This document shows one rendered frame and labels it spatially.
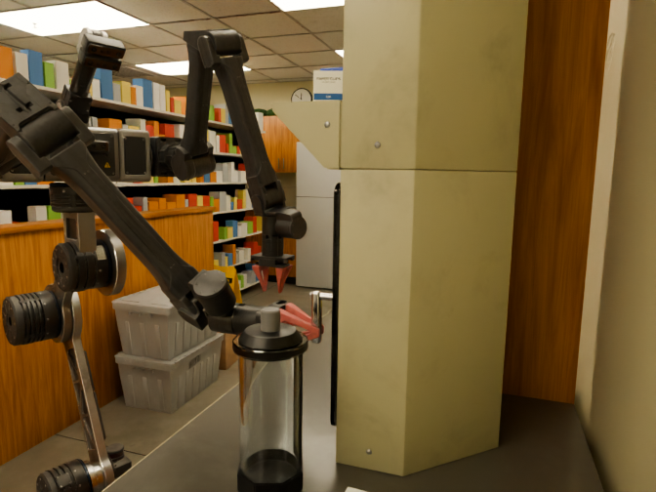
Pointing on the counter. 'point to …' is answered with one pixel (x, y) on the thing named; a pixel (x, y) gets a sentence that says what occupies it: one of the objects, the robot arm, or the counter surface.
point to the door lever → (318, 310)
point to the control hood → (315, 128)
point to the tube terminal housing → (426, 226)
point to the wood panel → (553, 195)
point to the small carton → (327, 85)
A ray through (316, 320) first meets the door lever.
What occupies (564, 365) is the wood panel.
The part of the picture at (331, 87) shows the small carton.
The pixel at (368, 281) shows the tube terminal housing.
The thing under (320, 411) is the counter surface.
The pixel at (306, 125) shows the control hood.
